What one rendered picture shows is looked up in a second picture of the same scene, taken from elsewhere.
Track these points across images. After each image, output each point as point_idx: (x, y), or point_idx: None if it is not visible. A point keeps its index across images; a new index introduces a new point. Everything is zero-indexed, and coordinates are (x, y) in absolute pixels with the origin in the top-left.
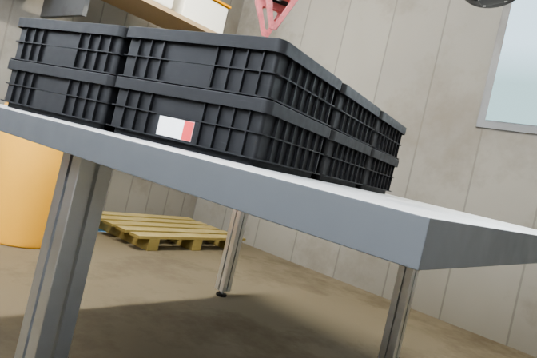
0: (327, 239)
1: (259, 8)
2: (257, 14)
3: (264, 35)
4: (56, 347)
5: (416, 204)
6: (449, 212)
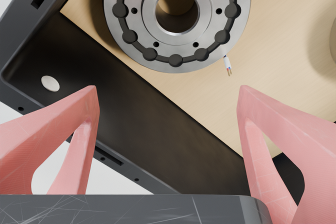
0: None
1: (298, 142)
2: (307, 116)
3: (238, 96)
4: None
5: (61, 146)
6: (95, 184)
